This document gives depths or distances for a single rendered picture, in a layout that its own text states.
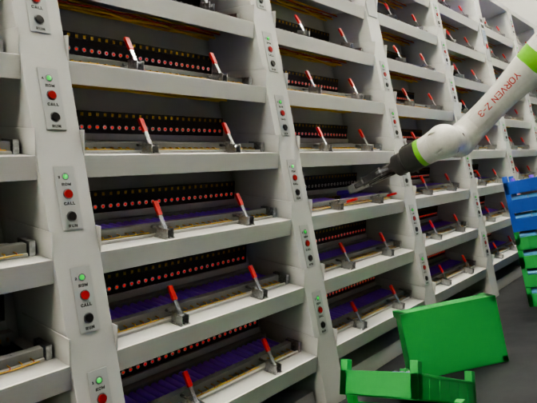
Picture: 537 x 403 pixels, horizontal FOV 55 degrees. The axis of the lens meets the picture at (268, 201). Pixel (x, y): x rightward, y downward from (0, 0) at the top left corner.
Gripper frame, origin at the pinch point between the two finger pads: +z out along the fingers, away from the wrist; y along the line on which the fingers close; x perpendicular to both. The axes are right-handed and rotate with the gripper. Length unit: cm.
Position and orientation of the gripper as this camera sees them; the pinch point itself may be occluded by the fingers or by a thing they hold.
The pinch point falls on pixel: (357, 186)
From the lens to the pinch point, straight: 189.5
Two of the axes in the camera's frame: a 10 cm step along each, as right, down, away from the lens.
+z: -6.7, 3.9, 6.3
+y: -6.5, 0.8, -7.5
